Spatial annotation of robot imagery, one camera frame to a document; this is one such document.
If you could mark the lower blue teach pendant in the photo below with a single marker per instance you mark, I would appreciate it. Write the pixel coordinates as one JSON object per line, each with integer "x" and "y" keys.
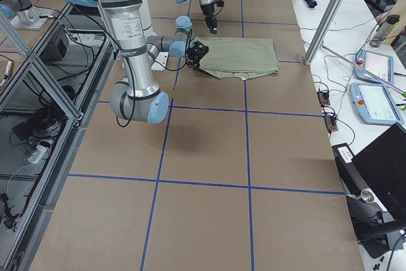
{"x": 374, "y": 104}

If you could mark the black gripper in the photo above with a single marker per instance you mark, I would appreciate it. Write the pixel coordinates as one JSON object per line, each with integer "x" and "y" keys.
{"x": 192, "y": 60}
{"x": 208, "y": 11}

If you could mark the clear water bottle green lid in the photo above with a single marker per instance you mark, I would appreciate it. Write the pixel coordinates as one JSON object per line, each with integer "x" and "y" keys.
{"x": 384, "y": 30}

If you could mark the upper blue teach pendant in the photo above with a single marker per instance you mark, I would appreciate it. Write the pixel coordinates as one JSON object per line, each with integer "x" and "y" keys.
{"x": 377, "y": 63}

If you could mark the aluminium frame post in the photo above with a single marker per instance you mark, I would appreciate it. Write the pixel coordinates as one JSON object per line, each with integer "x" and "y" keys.
{"x": 321, "y": 31}

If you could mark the blue teach pendant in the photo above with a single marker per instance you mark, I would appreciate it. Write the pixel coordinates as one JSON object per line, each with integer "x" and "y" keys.
{"x": 377, "y": 63}
{"x": 374, "y": 104}

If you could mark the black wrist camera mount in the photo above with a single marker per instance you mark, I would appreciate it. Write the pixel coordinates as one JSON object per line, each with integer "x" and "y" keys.
{"x": 199, "y": 51}
{"x": 220, "y": 3}

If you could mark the orange black connector board upper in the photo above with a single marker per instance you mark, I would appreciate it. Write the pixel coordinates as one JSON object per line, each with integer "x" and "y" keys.
{"x": 323, "y": 98}

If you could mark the second robot base left background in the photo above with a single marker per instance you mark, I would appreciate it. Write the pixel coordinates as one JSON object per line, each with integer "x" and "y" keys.
{"x": 24, "y": 15}

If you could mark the orange black connector board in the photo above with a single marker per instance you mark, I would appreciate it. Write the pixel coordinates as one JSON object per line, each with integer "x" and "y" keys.
{"x": 323, "y": 98}
{"x": 330, "y": 122}

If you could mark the black monitor on stand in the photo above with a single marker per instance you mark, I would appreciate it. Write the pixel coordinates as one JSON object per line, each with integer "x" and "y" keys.
{"x": 375, "y": 179}

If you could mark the orange black connector board lower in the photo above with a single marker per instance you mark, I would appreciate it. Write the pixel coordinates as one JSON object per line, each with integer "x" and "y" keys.
{"x": 330, "y": 122}

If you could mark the aluminium frame rail left side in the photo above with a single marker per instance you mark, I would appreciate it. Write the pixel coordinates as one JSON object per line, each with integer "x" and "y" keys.
{"x": 45, "y": 108}

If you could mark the olive green long-sleeve shirt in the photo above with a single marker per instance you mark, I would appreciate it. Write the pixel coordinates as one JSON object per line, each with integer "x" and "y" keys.
{"x": 245, "y": 58}

